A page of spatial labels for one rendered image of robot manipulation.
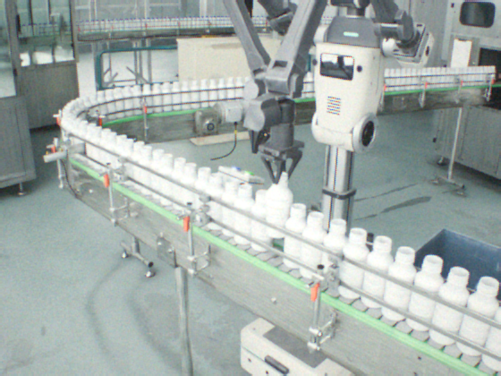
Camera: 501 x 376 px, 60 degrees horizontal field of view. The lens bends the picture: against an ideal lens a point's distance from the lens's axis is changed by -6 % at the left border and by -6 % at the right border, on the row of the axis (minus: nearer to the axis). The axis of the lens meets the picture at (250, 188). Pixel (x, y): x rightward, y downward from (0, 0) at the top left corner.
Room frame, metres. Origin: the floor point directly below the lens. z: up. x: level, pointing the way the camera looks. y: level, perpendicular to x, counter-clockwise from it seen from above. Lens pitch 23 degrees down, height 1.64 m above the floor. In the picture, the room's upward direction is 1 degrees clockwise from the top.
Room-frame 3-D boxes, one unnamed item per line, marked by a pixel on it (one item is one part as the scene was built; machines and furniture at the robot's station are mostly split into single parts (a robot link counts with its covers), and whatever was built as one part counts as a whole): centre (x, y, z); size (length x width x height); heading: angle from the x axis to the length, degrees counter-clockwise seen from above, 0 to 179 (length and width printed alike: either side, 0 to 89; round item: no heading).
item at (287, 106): (1.07, -0.07, 1.39); 0.07 x 0.06 x 0.07; 137
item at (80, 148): (1.76, 0.75, 0.96); 0.23 x 0.10 x 0.27; 136
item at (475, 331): (0.70, -0.46, 1.08); 0.06 x 0.06 x 0.17
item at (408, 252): (0.82, -0.33, 1.08); 0.06 x 0.06 x 0.17
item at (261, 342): (1.70, -0.35, 0.24); 0.68 x 0.53 x 0.41; 136
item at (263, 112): (1.04, -0.05, 1.42); 0.12 x 0.09 x 0.12; 137
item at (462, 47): (4.56, -2.08, 1.22); 0.23 x 0.04 x 0.32; 28
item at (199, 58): (5.68, 0.29, 0.59); 1.10 x 0.62 x 1.18; 118
